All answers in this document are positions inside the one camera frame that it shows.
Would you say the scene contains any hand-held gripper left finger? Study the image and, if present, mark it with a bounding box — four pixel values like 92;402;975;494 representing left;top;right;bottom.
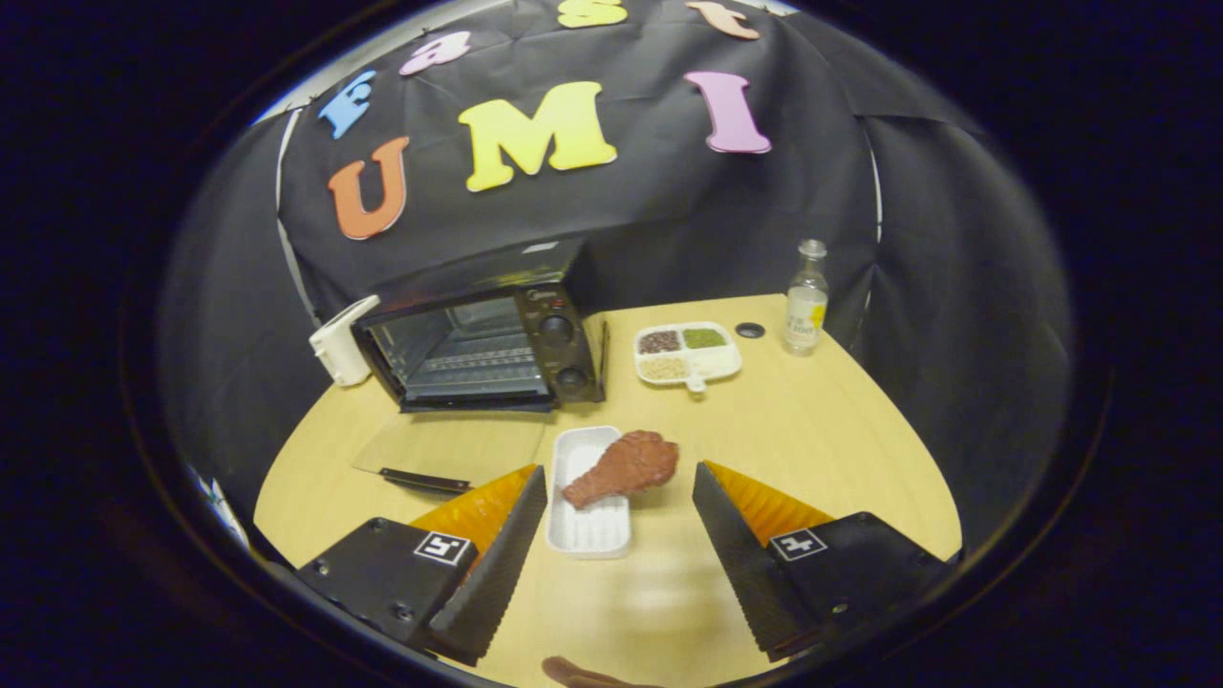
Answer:
287;464;548;667

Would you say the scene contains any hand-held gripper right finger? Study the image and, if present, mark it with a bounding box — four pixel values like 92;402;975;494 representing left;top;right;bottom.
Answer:
692;461;959;662

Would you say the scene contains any white divided dish of beans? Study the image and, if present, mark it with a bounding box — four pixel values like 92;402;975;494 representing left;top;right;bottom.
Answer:
633;321;743;394

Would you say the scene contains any white bread toaster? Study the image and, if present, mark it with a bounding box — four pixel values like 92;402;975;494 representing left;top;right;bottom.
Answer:
309;294;381;387

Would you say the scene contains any clear glass bottle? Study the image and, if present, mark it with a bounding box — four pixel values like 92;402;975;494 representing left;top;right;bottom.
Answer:
783;239;829;356

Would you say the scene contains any white rectangular tray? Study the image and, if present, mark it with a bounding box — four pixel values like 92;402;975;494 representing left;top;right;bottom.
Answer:
546;425;633;560

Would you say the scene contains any brown chicken drumstick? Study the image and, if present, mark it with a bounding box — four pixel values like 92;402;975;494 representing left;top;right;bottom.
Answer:
561;430;680;510

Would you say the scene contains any black backdrop cloth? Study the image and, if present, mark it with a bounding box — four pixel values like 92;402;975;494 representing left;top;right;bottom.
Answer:
158;0;1076;536

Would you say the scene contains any black toaster oven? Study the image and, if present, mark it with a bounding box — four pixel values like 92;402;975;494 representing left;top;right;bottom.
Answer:
351;239;608;495

